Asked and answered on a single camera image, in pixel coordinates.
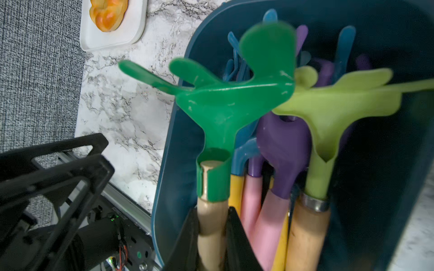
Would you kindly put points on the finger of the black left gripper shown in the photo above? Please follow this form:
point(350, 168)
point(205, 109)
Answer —
point(17, 162)
point(66, 245)

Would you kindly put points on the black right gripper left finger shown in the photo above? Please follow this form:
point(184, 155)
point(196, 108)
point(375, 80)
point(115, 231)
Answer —
point(184, 256)

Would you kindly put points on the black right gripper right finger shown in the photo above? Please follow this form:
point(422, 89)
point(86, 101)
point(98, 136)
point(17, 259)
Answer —
point(239, 254)

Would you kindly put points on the purple rake pink handle back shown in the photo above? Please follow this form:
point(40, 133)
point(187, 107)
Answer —
point(289, 139)

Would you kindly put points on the purple rake pink handle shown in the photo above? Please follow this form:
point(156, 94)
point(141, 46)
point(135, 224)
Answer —
point(252, 193)
point(289, 139)

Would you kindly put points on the lime rake light wood handle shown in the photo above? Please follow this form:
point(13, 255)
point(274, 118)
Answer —
point(325, 152)

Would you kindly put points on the green rake pale wood handle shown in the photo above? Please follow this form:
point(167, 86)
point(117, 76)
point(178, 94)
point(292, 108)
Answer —
point(221, 109)

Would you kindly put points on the purple rake pink handle front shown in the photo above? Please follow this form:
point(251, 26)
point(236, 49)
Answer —
point(252, 193)

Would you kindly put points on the teal fork rake yellow handle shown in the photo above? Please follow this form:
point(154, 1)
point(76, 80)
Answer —
point(344, 46)

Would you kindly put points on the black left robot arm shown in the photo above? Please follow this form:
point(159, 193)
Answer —
point(59, 212)

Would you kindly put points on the teal plastic storage box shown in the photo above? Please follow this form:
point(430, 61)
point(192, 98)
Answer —
point(378, 174)

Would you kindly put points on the white rectangular tray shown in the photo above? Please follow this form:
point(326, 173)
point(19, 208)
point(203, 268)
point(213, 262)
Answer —
point(129, 31)

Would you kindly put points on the glazed ring donut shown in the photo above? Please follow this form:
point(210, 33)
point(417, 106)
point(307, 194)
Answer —
point(107, 15)

